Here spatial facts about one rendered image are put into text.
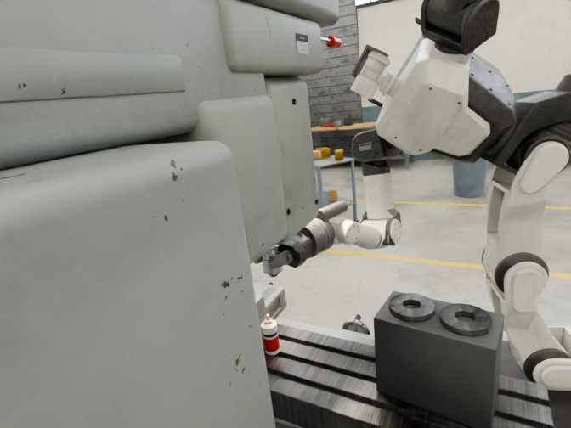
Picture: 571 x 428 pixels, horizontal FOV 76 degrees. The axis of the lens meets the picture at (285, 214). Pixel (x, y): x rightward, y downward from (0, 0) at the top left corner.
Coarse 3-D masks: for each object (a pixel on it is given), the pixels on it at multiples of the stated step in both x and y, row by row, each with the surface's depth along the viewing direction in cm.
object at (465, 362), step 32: (384, 320) 72; (416, 320) 70; (448, 320) 68; (480, 320) 67; (384, 352) 75; (416, 352) 70; (448, 352) 66; (480, 352) 63; (384, 384) 77; (416, 384) 73; (448, 384) 68; (480, 384) 65; (448, 416) 71; (480, 416) 67
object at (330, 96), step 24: (336, 24) 765; (336, 48) 781; (336, 72) 797; (312, 96) 841; (336, 96) 814; (360, 96) 794; (312, 120) 860; (336, 120) 832; (360, 120) 806; (336, 144) 851
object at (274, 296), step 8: (256, 288) 115; (264, 288) 114; (272, 288) 113; (280, 288) 113; (264, 296) 109; (272, 296) 109; (280, 296) 111; (272, 304) 107; (280, 304) 112; (264, 312) 103; (272, 312) 108; (280, 312) 112
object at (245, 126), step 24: (264, 96) 59; (216, 120) 48; (240, 120) 52; (264, 120) 58; (240, 144) 53; (264, 144) 58; (240, 168) 53; (264, 168) 58; (240, 192) 53; (264, 192) 59; (264, 216) 59; (264, 240) 60
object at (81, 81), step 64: (0, 0) 27; (64, 0) 31; (128, 0) 37; (192, 0) 44; (0, 64) 27; (64, 64) 31; (128, 64) 37; (192, 64) 45; (0, 128) 28; (64, 128) 32; (128, 128) 37; (192, 128) 46
